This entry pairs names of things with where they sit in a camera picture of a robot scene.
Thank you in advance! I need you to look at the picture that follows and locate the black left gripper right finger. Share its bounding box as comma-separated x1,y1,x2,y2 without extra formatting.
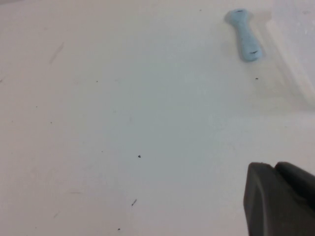
274,161,315,205

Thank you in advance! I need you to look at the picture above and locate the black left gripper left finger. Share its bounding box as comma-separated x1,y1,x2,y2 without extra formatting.
243,161,315,236

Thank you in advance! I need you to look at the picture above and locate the clear plastic egg box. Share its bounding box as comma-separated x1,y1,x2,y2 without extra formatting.
255,7,315,111

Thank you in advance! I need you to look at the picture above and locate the light blue plastic knife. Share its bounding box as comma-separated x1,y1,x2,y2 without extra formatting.
223,8,263,62

